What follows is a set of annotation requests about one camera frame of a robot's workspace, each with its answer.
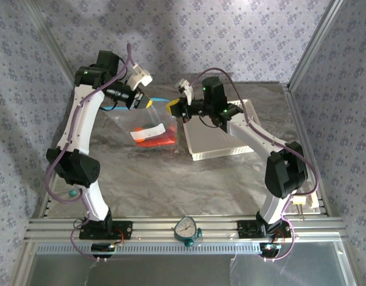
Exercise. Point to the yellow clip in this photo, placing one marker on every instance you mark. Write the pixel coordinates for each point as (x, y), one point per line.
(299, 202)

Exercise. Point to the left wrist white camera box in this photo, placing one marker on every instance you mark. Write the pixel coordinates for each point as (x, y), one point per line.
(141, 78)

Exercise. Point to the black controller board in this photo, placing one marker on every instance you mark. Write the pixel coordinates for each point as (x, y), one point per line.
(269, 248)
(103, 248)

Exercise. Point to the right black controller board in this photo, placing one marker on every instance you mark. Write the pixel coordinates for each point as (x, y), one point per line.
(269, 248)

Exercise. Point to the small teal ball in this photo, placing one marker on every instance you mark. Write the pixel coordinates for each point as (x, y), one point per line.
(72, 193)

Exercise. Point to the aluminium table side rail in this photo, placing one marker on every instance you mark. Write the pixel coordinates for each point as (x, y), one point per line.
(43, 208)
(296, 114)

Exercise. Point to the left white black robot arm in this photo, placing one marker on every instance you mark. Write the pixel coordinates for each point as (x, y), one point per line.
(81, 125)

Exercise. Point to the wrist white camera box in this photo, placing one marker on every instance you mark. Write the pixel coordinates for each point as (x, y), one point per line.
(185, 89)
(141, 78)

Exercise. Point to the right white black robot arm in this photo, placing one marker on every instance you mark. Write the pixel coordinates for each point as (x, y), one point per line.
(260, 138)

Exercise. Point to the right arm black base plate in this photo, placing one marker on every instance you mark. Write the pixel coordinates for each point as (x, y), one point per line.
(245, 229)

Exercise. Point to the aluminium mounting rail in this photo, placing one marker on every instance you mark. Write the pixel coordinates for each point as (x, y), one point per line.
(159, 231)

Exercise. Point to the left black controller board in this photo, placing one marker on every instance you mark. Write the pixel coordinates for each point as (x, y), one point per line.
(103, 248)

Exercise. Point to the aluminium frame post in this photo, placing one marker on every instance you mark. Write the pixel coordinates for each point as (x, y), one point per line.
(314, 44)
(57, 50)

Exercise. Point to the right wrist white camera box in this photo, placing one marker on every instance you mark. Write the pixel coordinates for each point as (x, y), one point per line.
(185, 89)

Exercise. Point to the teal alarm clock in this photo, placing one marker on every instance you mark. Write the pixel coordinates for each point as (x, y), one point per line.
(185, 229)

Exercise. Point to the white perforated plastic basket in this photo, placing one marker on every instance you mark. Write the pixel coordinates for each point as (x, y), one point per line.
(212, 137)

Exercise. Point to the small wooden strip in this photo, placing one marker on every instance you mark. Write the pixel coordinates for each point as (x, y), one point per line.
(312, 204)

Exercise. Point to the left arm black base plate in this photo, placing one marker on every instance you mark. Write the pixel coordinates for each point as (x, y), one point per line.
(123, 229)

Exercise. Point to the clear zip-top bag blue zipper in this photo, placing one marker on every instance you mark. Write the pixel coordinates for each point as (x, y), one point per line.
(159, 119)

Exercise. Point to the orange toy carrot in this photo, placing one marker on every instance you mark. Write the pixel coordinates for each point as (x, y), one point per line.
(159, 142)

